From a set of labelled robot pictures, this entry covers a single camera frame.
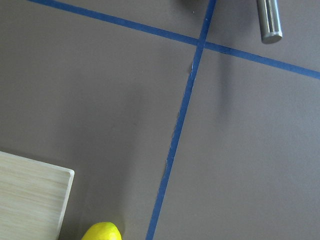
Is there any yellow lemon lower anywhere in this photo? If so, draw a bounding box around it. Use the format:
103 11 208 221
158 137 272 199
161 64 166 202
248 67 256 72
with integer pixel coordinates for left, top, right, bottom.
81 222 122 240

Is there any wooden cutting board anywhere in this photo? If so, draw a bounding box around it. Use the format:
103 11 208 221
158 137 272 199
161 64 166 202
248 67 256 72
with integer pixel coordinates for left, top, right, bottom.
0 152 75 240

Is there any metal scoop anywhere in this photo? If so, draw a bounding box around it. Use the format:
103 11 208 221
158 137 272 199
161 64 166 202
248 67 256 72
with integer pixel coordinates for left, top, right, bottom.
256 0 283 45

